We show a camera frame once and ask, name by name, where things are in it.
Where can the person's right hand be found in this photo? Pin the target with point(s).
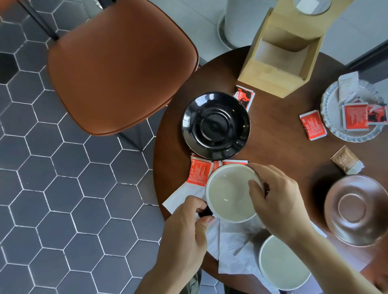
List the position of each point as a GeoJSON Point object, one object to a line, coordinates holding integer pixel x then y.
{"type": "Point", "coordinates": [282, 209]}

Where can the person's left hand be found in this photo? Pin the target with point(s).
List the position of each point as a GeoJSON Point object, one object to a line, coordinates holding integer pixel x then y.
{"type": "Point", "coordinates": [178, 242]}

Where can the person's right thumb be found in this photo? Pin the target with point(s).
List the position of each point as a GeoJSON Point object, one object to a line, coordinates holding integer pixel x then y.
{"type": "Point", "coordinates": [257, 195]}

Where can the person's left thumb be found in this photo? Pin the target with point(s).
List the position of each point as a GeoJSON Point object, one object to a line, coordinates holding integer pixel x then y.
{"type": "Point", "coordinates": [204, 227]}

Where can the white ceramic cup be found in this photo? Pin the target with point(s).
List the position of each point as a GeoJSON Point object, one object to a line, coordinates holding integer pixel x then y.
{"type": "Point", "coordinates": [282, 263]}
{"type": "Point", "coordinates": [227, 193]}

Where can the person's right forearm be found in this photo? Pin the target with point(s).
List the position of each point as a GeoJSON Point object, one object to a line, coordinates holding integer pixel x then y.
{"type": "Point", "coordinates": [330, 266]}

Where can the person's left forearm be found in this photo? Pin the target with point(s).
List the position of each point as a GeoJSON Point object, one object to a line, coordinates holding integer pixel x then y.
{"type": "Point", "coordinates": [168, 283]}

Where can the white paper napkin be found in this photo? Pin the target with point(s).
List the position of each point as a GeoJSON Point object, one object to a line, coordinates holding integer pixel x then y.
{"type": "Point", "coordinates": [236, 248]}
{"type": "Point", "coordinates": [185, 193]}

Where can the person's trousers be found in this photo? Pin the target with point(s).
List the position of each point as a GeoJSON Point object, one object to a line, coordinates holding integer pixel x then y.
{"type": "Point", "coordinates": [195, 283]}

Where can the black glossy saucer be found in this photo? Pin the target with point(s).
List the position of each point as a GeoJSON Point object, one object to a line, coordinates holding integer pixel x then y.
{"type": "Point", "coordinates": [215, 125]}

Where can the brown sachet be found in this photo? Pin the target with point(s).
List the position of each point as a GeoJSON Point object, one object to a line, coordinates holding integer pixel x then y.
{"type": "Point", "coordinates": [345, 159]}

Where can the copper brown saucer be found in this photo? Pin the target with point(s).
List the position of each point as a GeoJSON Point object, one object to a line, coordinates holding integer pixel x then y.
{"type": "Point", "coordinates": [353, 209]}

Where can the clear scalloped glass dish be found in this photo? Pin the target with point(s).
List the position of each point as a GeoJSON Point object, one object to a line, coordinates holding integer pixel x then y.
{"type": "Point", "coordinates": [332, 115]}

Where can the wooden napkin holder box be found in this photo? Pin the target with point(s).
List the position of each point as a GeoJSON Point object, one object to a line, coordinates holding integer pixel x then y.
{"type": "Point", "coordinates": [282, 60]}

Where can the white sachet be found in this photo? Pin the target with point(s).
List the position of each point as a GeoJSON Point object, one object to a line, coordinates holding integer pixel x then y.
{"type": "Point", "coordinates": [348, 86]}

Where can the red and black sachet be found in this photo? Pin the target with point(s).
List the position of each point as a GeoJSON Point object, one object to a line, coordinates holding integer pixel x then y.
{"type": "Point", "coordinates": [377, 114]}

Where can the white cylindrical pillar base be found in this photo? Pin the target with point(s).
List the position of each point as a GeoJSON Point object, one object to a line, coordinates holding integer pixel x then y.
{"type": "Point", "coordinates": [239, 21]}

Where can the brown leather chair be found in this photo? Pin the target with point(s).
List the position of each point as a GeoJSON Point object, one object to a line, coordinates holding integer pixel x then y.
{"type": "Point", "coordinates": [121, 63]}

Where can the clear round glass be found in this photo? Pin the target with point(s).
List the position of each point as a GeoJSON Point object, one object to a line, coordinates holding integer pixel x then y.
{"type": "Point", "coordinates": [312, 6]}

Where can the dark door frame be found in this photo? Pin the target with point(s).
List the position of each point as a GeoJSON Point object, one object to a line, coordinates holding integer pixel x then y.
{"type": "Point", "coordinates": [371, 56]}

